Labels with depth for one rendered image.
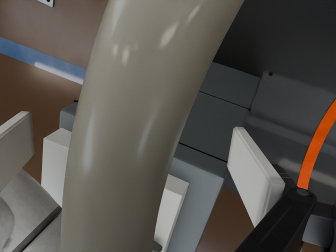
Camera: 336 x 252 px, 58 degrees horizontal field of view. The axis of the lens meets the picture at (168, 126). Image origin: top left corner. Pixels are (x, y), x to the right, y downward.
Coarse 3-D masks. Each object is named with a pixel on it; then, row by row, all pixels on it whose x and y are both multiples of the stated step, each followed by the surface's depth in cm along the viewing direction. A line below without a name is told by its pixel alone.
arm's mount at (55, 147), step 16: (48, 144) 66; (64, 144) 65; (48, 160) 68; (64, 160) 66; (48, 176) 70; (64, 176) 68; (48, 192) 72; (176, 192) 60; (160, 208) 63; (176, 208) 61; (160, 224) 64; (160, 240) 66
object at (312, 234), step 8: (280, 168) 16; (280, 176) 15; (288, 176) 16; (288, 184) 15; (320, 208) 13; (328, 208) 13; (312, 216) 13; (320, 216) 12; (328, 216) 12; (312, 224) 13; (320, 224) 13; (328, 224) 12; (304, 232) 13; (312, 232) 13; (320, 232) 13; (328, 232) 13; (304, 240) 13; (312, 240) 13; (320, 240) 13; (328, 240) 13
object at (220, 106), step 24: (216, 72) 119; (240, 72) 127; (216, 96) 97; (240, 96) 102; (72, 120) 68; (192, 120) 79; (216, 120) 82; (240, 120) 85; (192, 144) 68; (216, 144) 71; (192, 168) 62; (216, 168) 62; (192, 192) 64; (216, 192) 62; (192, 216) 67; (192, 240) 70
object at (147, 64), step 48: (144, 0) 6; (192, 0) 6; (240, 0) 7; (96, 48) 7; (144, 48) 7; (192, 48) 7; (96, 96) 7; (144, 96) 7; (192, 96) 8; (96, 144) 7; (144, 144) 7; (96, 192) 8; (144, 192) 8; (96, 240) 8; (144, 240) 9
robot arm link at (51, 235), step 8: (56, 216) 54; (48, 224) 51; (56, 224) 52; (40, 232) 50; (48, 232) 51; (56, 232) 51; (32, 240) 49; (40, 240) 49; (48, 240) 50; (56, 240) 51; (24, 248) 48; (32, 248) 48; (40, 248) 49; (48, 248) 49; (56, 248) 50
